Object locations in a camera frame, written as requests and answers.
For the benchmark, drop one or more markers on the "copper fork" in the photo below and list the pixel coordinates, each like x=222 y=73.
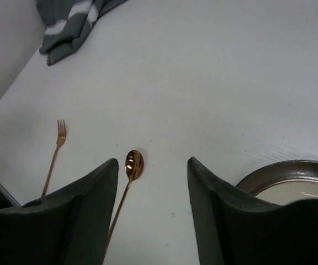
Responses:
x=61 y=138

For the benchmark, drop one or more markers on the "grey striped cloth placemat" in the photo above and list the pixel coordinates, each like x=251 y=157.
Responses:
x=68 y=23

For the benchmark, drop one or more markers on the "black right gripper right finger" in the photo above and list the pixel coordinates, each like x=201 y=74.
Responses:
x=234 y=227

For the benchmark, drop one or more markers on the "dark rimmed cream plate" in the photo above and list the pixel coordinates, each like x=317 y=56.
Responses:
x=284 y=182

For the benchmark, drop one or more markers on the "copper spoon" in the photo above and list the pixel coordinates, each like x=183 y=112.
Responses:
x=134 y=165

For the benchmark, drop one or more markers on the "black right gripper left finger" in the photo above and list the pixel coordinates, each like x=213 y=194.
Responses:
x=68 y=226

